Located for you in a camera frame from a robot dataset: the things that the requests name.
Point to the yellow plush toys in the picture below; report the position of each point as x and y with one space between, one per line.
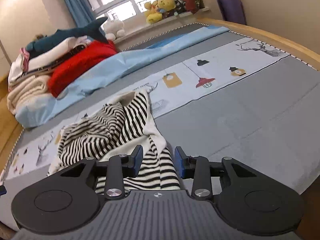
160 9

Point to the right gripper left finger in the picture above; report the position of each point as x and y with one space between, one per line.
120 167

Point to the dark blue shark plush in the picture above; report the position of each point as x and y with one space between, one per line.
45 44

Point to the grey printed bed sheet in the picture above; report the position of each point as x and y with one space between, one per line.
229 95

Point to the red knitted blanket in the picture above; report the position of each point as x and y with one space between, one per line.
72 68

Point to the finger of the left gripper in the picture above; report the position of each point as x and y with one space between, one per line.
3 190

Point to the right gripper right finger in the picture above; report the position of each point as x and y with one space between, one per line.
197 169

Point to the purple bag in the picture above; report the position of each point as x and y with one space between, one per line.
232 11

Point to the wooden bed frame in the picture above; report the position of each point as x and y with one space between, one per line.
10 129

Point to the striped white hooded sweater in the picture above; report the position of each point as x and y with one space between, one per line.
117 128

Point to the cream folded blanket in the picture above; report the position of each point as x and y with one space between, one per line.
27 89

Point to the white folded clothes stack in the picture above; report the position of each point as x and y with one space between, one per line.
25 66

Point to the blue curtain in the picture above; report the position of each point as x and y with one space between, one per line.
81 12

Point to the light blue quilt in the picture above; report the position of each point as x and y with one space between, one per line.
44 107

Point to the white plush toy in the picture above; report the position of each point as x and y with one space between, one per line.
114 29

